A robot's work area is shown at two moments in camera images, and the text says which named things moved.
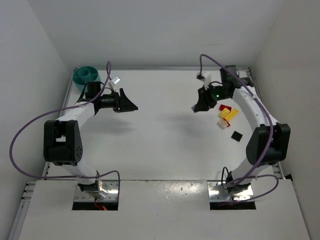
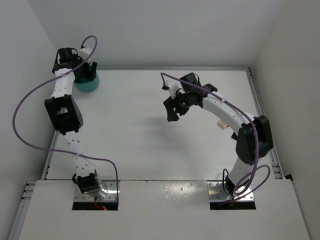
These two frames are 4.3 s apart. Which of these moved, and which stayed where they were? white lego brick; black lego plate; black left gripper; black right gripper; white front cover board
Moved: black right gripper; black left gripper
Stayed: white lego brick; white front cover board; black lego plate
